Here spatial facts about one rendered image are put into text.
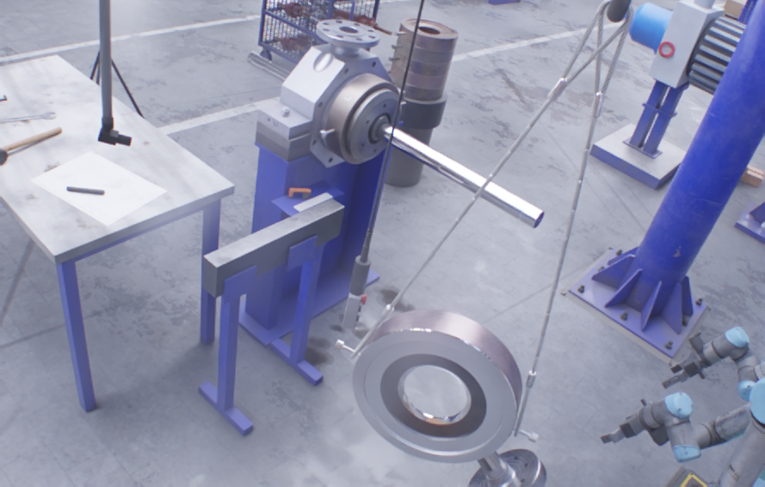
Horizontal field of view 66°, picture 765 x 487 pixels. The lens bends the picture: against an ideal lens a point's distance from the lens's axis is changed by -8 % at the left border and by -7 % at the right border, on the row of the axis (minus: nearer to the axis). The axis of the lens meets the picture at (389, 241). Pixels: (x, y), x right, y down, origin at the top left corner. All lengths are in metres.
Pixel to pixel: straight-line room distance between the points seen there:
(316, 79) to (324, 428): 1.45
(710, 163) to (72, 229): 2.97
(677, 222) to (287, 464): 2.40
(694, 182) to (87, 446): 3.16
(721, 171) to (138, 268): 3.07
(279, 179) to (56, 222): 0.88
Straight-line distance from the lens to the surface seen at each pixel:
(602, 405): 3.38
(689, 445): 1.98
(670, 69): 5.60
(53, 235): 2.29
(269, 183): 2.67
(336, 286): 3.42
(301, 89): 2.57
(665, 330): 4.01
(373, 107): 2.53
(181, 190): 2.48
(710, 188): 3.63
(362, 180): 3.19
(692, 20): 5.52
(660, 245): 3.81
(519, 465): 1.59
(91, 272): 3.47
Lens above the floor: 2.23
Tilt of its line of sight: 35 degrees down
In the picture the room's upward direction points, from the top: 14 degrees clockwise
